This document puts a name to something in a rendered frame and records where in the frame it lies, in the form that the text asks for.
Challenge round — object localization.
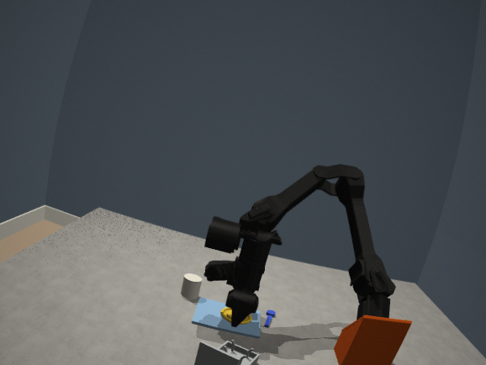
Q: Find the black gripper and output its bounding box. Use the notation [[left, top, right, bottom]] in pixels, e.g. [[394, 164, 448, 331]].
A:
[[225, 257, 266, 327]]

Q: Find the light blue flat mat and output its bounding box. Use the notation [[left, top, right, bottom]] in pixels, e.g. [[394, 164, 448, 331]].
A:
[[192, 297, 261, 339]]

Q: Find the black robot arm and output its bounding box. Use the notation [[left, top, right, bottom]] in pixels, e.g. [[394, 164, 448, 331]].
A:
[[204, 164, 396, 320]]

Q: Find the yellow plate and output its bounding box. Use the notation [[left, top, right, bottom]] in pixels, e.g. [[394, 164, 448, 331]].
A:
[[220, 307, 252, 325]]

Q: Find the cream cylinder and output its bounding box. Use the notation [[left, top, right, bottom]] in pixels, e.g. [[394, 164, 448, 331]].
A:
[[181, 273, 203, 299]]

